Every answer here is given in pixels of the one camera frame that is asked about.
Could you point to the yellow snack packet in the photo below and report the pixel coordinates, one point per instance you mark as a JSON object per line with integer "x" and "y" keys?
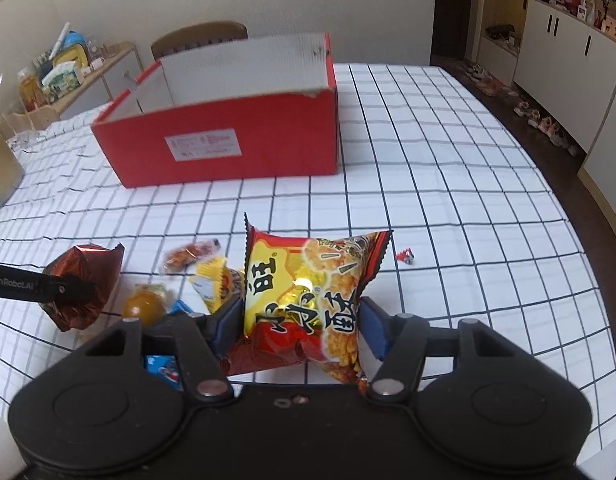
{"x": 216, "y": 283}

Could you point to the small red candy wrapper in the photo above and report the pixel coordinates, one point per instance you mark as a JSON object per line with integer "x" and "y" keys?
{"x": 406, "y": 256}

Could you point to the white grid tablecloth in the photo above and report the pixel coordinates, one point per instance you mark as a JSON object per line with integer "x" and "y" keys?
{"x": 422, "y": 158}

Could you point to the red cardboard box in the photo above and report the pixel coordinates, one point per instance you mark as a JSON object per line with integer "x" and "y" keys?
{"x": 247, "y": 109}

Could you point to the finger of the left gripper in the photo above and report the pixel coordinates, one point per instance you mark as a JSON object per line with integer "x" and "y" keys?
{"x": 56, "y": 285}

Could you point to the orange drink bottle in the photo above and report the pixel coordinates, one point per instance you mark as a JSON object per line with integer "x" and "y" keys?
{"x": 30, "y": 90}

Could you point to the orange jelly cup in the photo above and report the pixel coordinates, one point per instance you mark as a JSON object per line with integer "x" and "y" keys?
{"x": 147, "y": 303}

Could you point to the brown wooden chair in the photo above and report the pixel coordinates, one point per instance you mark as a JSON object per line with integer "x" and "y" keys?
{"x": 197, "y": 36}

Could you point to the clear orange snack packet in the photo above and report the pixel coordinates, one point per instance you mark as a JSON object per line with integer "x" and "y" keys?
{"x": 178, "y": 259}

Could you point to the white shoe cabinet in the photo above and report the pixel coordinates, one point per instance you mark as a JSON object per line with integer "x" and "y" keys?
{"x": 568, "y": 68}

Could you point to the red yellow rice cracker bag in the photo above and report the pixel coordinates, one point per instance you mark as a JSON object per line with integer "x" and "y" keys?
{"x": 301, "y": 302}

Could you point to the wooden side cabinet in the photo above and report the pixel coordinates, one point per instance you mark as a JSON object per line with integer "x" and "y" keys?
{"x": 99, "y": 87}

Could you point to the brown foil snack bag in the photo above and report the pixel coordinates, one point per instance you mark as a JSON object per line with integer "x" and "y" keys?
{"x": 89, "y": 273}

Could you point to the yellow blue container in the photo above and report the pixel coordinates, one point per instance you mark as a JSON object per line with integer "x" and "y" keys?
{"x": 74, "y": 48}

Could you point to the green tissue pack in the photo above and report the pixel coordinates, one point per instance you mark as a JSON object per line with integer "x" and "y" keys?
{"x": 61, "y": 80}

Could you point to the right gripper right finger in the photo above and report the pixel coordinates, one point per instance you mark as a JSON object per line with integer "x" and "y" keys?
{"x": 402, "y": 343}

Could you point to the blue snack packet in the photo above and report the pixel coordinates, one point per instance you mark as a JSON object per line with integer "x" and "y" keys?
{"x": 165, "y": 368}

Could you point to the gold thermos jug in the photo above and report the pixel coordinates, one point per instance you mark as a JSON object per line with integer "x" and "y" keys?
{"x": 11, "y": 172}

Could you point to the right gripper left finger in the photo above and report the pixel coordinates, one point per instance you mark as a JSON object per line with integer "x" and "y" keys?
{"x": 199, "y": 343}

